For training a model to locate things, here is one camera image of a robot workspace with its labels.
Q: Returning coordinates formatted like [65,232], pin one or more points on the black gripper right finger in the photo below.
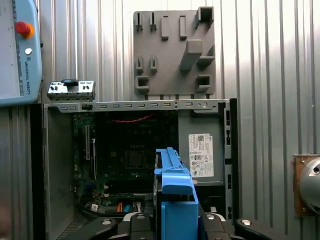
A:
[212,227]

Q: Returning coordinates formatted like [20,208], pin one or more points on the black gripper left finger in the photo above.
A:
[141,227]

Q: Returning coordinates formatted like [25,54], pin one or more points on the hard disk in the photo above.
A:
[175,180]

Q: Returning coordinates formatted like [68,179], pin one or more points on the green RAM stick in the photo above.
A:
[137,194]

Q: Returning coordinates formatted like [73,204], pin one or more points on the black RAM slot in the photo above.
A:
[125,186]

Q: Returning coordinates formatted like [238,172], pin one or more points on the CPU socket with CPU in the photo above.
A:
[136,160]

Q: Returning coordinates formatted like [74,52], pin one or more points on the green motherboard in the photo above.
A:
[112,155]

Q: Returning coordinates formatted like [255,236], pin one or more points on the grey power supply unit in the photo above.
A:
[185,125]

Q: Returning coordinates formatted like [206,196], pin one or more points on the black open PC case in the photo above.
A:
[37,150]

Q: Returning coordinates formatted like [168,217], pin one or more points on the grey parts rack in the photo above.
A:
[170,67]

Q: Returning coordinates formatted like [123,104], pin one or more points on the pale blue teach pendant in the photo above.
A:
[25,75]

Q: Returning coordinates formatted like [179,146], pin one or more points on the brown square base plate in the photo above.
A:
[297,190]

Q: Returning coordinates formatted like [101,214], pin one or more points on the metal bracket with black latch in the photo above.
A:
[57,92]

